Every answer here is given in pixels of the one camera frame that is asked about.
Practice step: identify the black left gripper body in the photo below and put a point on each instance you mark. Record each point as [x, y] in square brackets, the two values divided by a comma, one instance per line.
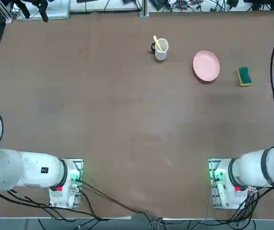
[42, 1]

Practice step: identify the green and yellow sponge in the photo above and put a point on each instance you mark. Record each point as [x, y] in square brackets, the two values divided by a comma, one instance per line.
[244, 75]

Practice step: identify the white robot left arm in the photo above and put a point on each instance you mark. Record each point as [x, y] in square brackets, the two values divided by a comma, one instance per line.
[7, 167]

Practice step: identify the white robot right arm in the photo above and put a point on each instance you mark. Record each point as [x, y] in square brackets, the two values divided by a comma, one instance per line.
[254, 167]

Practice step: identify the pink plate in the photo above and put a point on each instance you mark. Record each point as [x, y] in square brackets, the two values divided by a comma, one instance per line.
[206, 65]

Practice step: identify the yellow spoon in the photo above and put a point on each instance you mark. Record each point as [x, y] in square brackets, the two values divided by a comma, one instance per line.
[156, 40]

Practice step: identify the white mug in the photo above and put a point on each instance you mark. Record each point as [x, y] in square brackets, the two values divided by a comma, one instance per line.
[161, 55]

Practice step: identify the black box red connectors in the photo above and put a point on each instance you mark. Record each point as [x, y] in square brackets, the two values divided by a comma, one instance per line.
[182, 3]

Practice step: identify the small black power adapter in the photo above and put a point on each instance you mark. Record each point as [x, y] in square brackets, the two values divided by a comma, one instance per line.
[232, 2]

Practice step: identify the aluminium frame post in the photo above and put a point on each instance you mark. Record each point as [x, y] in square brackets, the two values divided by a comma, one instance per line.
[144, 9]

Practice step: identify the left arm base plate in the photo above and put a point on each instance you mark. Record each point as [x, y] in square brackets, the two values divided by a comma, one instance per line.
[79, 167]

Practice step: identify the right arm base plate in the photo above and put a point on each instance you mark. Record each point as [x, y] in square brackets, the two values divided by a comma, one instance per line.
[211, 198]

